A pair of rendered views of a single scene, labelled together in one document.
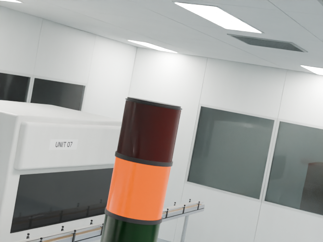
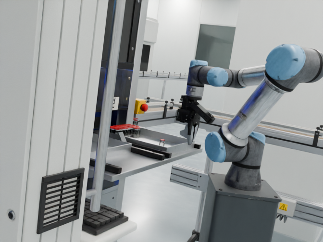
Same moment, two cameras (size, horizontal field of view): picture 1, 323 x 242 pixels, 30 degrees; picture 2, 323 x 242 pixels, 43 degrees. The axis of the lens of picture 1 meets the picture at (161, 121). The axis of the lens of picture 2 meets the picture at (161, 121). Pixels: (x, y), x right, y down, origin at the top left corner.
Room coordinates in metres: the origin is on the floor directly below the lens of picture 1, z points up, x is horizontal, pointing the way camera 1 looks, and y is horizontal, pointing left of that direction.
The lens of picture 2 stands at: (-1.47, -0.34, 1.26)
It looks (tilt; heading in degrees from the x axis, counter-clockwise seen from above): 9 degrees down; 2
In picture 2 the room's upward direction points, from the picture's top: 8 degrees clockwise
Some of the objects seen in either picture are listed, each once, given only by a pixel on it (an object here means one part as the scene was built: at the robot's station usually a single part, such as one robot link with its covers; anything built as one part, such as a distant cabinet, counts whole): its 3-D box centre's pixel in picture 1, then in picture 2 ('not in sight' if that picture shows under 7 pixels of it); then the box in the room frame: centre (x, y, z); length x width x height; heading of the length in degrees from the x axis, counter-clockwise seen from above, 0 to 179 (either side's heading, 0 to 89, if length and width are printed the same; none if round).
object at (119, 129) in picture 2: not in sight; (127, 132); (0.35, -0.12, 0.91); 0.18 x 0.02 x 0.05; 154
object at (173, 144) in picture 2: not in sight; (147, 139); (0.30, -0.22, 0.90); 0.34 x 0.26 x 0.04; 64
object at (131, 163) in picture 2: not in sight; (115, 147); (0.16, -0.11, 0.87); 0.70 x 0.48 x 0.02; 154
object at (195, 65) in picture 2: not in sight; (197, 73); (0.29, -0.40, 1.21); 0.09 x 0.08 x 0.11; 38
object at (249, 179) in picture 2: not in sight; (244, 173); (0.18, -0.65, 0.84); 0.15 x 0.15 x 0.10
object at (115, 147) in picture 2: not in sight; (75, 141); (0.04, 0.03, 0.90); 0.34 x 0.26 x 0.04; 64
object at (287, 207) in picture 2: not in sight; (284, 206); (0.89, -1.04, 0.50); 0.12 x 0.05 x 0.09; 64
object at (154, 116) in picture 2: not in sight; (141, 112); (0.94, -0.12, 0.92); 0.69 x 0.16 x 0.16; 154
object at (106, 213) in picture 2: not in sight; (58, 201); (-0.37, -0.04, 0.82); 0.40 x 0.14 x 0.02; 62
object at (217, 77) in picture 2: not in sight; (216, 76); (0.22, -0.47, 1.21); 0.11 x 0.11 x 0.08; 38
